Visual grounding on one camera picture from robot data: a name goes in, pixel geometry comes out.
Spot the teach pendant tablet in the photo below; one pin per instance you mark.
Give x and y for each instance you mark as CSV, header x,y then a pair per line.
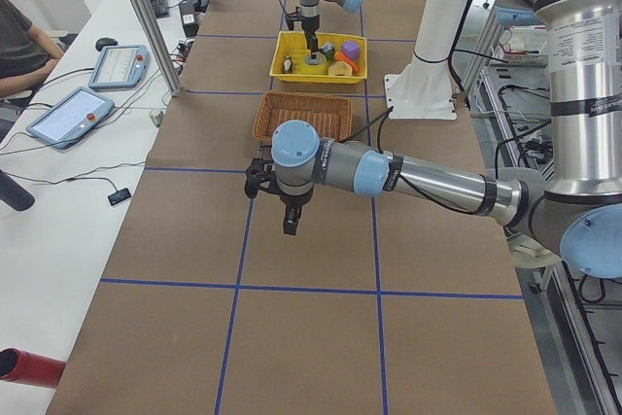
x,y
119,67
69,120

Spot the brown wicker basket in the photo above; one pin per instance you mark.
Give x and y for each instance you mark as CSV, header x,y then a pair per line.
x,y
331,116

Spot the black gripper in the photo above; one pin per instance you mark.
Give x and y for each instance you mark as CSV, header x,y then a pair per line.
x,y
309,25
293,198

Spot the aluminium frame post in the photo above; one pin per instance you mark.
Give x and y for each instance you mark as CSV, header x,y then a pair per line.
x,y
147,19

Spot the toy orange carrot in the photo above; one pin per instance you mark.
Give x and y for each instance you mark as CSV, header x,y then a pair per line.
x,y
340,56

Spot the purple foam block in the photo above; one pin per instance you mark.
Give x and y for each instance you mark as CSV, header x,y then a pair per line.
x,y
351,49

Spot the far teach pendant tablet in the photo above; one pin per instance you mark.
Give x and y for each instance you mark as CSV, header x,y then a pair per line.
x,y
119,67

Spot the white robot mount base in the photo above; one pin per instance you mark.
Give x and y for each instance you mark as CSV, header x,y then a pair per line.
x,y
423,89

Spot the black computer mouse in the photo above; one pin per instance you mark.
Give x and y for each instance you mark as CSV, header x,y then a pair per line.
x,y
103,42

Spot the near teach pendant tablet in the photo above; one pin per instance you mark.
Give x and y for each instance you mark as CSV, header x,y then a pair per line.
x,y
69,120

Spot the yellow tape roll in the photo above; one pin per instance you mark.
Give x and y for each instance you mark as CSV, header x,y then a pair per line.
x,y
314,65

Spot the red cylinder bottle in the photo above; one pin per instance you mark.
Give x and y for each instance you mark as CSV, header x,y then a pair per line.
x,y
26,368

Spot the yellow plastic basket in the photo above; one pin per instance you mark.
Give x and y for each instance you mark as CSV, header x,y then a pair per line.
x,y
293,43

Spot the beige bitten cookie toy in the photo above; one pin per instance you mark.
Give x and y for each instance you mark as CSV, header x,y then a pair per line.
x,y
340,68

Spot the small black device on cable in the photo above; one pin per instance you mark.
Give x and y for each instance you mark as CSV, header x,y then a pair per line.
x,y
119,196

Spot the seated person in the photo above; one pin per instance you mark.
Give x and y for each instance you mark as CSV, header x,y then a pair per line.
x,y
28,53

